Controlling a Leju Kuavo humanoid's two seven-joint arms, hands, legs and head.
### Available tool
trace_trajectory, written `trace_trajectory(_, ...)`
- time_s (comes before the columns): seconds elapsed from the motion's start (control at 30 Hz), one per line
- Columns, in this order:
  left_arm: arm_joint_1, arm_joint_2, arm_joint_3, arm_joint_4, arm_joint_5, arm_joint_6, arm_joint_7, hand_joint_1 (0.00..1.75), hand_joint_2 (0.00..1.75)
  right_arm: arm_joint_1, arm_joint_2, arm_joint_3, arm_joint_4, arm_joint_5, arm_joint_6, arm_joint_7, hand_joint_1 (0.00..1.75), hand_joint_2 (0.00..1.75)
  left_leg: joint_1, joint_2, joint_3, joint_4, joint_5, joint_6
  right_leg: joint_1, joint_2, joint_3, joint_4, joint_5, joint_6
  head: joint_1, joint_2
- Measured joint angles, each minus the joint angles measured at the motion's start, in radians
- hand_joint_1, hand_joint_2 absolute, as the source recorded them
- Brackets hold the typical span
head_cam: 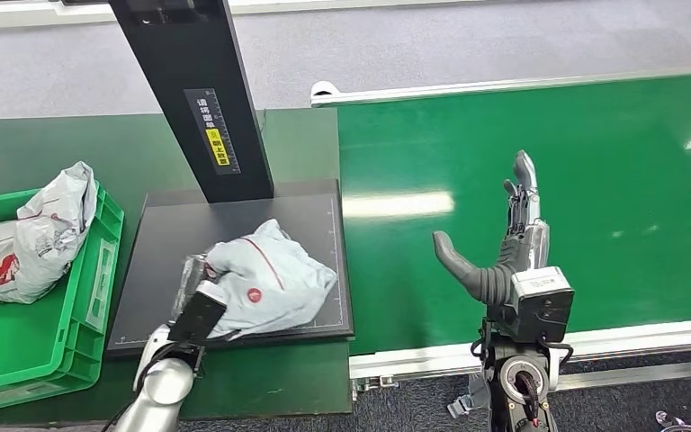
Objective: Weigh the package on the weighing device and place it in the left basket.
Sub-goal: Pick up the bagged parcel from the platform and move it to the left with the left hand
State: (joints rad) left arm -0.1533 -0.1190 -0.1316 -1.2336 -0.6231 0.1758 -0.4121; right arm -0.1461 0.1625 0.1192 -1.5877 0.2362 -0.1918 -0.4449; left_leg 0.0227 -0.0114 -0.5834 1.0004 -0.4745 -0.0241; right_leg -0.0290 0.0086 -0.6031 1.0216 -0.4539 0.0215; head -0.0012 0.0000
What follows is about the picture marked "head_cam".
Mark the white roller end cap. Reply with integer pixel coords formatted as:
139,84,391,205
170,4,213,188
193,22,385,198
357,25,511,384
310,80,343,100

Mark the black and yellow column label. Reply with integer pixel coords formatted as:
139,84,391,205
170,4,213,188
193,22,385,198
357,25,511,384
183,87,242,176

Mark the white poly mailer package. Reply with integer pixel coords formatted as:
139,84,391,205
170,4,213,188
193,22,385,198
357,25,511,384
202,218,339,343
0,160,99,308

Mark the metal cable fitting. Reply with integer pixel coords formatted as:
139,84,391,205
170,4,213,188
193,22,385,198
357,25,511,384
653,409,691,432

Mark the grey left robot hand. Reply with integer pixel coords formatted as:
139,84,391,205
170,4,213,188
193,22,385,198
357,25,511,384
170,253,229,323

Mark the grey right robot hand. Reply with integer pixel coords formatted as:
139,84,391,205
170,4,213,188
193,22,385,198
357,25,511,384
432,149,552,307

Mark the metal conveyor bracket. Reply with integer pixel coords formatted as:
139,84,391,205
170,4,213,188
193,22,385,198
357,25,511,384
351,375,399,403

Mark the green plastic basket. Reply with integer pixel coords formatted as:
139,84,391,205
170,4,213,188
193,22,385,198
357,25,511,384
0,182,125,419

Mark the aluminium lower frame rail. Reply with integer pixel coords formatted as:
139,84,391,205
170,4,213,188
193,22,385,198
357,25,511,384
553,357,691,395

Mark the black scale platform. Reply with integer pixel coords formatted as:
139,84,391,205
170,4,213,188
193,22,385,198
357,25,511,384
104,179,356,360

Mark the crumpled white poly mailer package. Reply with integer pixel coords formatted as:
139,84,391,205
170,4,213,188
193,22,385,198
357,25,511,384
0,160,99,308

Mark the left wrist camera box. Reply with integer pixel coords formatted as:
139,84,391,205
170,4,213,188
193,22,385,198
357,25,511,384
168,280,229,347

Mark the black scale column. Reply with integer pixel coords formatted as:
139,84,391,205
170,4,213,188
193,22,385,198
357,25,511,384
106,0,275,205

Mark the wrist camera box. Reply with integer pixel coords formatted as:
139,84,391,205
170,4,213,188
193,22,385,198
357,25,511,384
168,280,229,347
502,265,576,346

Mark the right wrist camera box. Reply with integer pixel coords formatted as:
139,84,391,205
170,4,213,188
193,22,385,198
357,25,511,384
502,265,576,346

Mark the green conveyor belt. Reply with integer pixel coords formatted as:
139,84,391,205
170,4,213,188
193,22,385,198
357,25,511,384
336,71,691,358

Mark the aluminium conveyor side rail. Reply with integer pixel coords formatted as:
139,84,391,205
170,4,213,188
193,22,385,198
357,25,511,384
310,62,691,109
348,317,691,384

